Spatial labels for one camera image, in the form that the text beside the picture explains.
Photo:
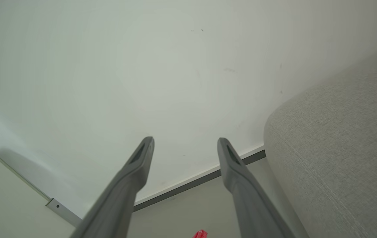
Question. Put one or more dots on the white and black baseboard strip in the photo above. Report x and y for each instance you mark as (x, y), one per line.
(181, 186)

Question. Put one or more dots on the red garment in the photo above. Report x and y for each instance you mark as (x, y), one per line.
(200, 234)

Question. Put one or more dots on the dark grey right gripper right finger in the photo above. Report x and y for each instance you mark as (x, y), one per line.
(251, 198)

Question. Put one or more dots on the cream partition panel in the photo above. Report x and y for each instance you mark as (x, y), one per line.
(3, 205)

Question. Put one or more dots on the grey metal frame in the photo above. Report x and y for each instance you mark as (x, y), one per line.
(62, 210)

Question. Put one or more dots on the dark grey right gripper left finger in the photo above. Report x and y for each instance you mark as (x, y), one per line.
(122, 188)

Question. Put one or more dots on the grey fabric sofa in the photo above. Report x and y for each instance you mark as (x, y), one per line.
(340, 158)

